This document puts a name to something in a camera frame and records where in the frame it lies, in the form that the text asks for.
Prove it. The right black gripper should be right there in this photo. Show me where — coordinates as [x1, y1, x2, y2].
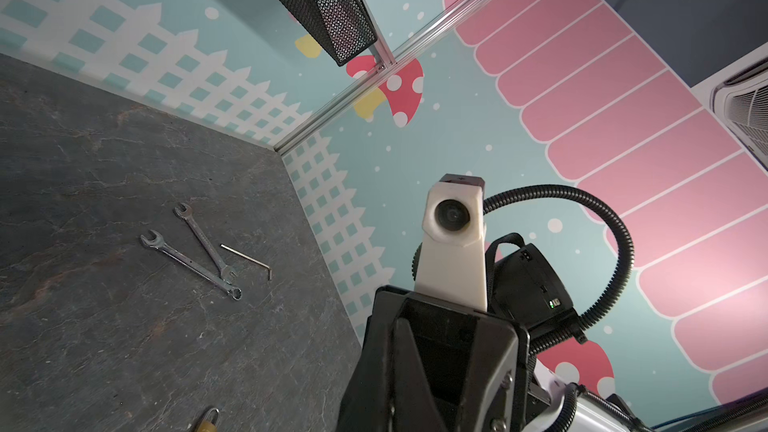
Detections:
[336, 286, 529, 431]

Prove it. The brass padlock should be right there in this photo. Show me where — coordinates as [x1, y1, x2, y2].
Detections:
[192, 407, 220, 432]

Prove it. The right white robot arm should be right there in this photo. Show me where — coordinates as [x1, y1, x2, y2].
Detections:
[336, 174, 644, 431]

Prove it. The silver hex key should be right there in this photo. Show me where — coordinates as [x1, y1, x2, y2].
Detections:
[219, 243, 274, 281]

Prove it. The short silver wrench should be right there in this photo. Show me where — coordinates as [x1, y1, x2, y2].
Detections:
[174, 202, 237, 283]

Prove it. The long silver wrench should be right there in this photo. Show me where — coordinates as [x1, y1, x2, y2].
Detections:
[140, 230, 242, 301]

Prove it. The ceiling air vent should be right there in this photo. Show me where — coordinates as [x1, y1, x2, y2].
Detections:
[710, 58, 767, 168]

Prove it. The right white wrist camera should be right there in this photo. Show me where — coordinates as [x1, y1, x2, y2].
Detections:
[414, 174, 488, 312]

